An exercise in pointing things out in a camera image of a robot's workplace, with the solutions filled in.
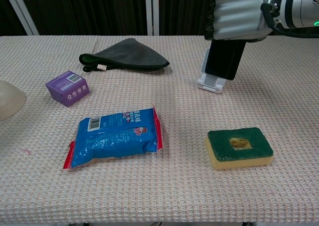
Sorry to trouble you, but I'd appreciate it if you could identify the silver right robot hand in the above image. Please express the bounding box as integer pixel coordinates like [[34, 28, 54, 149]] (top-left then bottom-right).
[[204, 0, 281, 42]]

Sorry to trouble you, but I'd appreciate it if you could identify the black smartphone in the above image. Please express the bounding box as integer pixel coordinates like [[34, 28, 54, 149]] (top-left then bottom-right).
[[204, 39, 247, 81]]

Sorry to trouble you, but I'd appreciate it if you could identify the white phone stand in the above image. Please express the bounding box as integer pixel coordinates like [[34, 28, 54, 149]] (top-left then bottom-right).
[[196, 48, 227, 94]]

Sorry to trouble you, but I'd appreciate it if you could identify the dark grey cloth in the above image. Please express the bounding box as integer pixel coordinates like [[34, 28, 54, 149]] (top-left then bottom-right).
[[79, 37, 170, 72]]

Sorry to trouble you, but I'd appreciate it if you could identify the green and yellow sponge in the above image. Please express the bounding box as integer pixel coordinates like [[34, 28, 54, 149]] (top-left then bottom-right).
[[204, 127, 274, 171]]

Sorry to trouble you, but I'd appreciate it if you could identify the blue snack bag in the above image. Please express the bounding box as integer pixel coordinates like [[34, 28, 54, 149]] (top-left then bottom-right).
[[62, 105, 164, 171]]

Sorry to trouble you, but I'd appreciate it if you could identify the purple small box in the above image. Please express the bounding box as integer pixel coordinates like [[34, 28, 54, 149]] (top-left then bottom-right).
[[45, 70, 91, 107]]

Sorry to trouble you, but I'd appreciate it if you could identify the beige waffle tablecloth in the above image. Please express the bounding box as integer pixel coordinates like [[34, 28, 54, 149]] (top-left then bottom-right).
[[0, 34, 319, 223]]

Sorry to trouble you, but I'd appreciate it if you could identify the cream plastic bowl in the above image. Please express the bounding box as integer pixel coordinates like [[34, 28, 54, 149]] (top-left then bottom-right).
[[0, 80, 27, 122]]

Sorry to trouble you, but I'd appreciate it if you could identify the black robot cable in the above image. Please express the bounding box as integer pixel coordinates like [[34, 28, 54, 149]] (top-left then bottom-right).
[[260, 2, 319, 38]]

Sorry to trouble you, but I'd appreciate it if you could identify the white frame post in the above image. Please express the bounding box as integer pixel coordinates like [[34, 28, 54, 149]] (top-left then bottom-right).
[[1, 0, 40, 36], [145, 0, 160, 36]]

